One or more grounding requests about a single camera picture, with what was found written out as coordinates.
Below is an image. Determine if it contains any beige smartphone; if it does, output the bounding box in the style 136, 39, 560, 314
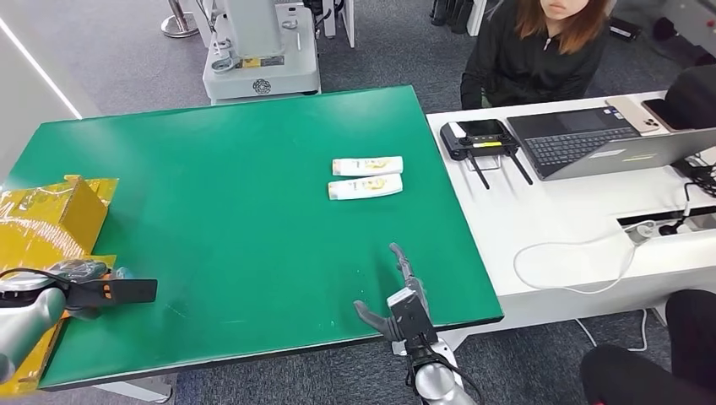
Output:
605, 95, 661, 135

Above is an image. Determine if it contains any white hanging cable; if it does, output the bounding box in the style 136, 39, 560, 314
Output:
574, 308, 647, 352

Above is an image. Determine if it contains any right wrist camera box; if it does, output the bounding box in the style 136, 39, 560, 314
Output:
387, 289, 439, 350

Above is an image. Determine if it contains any white power adapter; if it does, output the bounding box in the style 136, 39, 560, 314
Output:
624, 221, 657, 247

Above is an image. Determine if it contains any dark-screen smartphone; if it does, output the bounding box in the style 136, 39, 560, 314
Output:
641, 99, 681, 132

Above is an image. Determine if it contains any yellow taped cardboard box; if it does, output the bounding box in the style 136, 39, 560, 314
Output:
0, 175, 120, 398

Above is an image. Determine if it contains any seated person in black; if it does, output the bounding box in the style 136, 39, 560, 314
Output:
580, 289, 716, 405

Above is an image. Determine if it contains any black cable bundle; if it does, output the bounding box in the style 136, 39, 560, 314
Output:
672, 156, 716, 197

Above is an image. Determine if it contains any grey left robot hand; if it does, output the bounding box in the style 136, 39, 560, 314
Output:
49, 258, 113, 282

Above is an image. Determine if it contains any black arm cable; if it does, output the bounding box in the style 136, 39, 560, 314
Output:
0, 267, 71, 289
405, 341, 485, 405

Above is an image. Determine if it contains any black flat device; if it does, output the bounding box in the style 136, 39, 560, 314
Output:
607, 16, 637, 42

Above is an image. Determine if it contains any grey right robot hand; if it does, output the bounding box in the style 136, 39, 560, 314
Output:
353, 242, 431, 342

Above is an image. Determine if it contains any white shampoo bottle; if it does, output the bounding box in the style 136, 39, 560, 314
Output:
328, 173, 404, 201
332, 156, 405, 178

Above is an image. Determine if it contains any white furniture panel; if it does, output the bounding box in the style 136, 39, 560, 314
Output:
324, 0, 357, 49

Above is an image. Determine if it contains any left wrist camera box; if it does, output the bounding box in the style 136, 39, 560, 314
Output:
66, 278, 159, 310

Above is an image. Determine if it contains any grey laptop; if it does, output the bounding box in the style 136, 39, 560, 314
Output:
506, 105, 716, 181

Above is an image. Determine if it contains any black plug with cable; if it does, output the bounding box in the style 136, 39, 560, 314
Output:
658, 181, 716, 238

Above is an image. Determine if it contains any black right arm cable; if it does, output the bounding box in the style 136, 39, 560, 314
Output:
405, 341, 485, 405

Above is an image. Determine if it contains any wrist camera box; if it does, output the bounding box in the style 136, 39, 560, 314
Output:
387, 289, 439, 350
66, 278, 159, 310

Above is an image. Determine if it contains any white desk cable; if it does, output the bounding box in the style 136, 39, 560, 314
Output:
513, 221, 657, 295

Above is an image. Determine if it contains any black remote controller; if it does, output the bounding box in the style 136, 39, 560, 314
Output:
439, 118, 534, 190

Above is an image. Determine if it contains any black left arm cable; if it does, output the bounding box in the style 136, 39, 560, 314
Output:
0, 267, 71, 289

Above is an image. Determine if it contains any black rounded object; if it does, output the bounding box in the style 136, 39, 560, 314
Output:
664, 64, 716, 132

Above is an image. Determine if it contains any metal stanchion base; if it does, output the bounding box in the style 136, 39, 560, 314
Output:
160, 0, 200, 39

